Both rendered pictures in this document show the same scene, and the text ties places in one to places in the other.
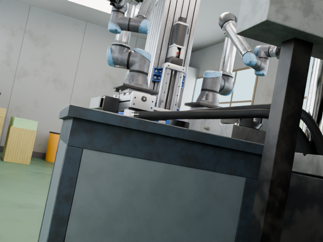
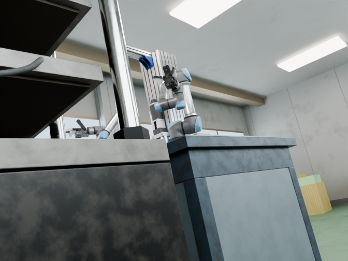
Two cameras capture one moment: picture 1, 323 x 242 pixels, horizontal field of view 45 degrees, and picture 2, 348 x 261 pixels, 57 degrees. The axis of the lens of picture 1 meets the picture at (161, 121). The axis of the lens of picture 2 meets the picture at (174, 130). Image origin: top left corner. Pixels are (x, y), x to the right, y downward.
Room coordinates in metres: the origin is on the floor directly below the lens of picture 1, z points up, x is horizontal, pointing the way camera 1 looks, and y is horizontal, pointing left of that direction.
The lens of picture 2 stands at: (1.29, -2.42, 0.59)
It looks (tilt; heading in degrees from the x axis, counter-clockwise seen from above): 14 degrees up; 61
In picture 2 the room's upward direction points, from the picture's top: 12 degrees counter-clockwise
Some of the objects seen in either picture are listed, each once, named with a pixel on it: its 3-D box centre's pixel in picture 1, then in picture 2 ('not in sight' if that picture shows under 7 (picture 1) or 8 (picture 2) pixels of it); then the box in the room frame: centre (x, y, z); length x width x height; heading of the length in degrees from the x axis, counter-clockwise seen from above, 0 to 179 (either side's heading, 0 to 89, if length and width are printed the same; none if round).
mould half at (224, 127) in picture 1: (232, 128); not in sight; (1.76, -0.33, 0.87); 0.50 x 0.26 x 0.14; 17
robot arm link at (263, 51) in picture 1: (264, 52); (176, 88); (2.41, -0.56, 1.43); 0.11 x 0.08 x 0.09; 47
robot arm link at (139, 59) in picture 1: (140, 61); not in sight; (2.31, 0.20, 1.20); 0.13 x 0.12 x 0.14; 86
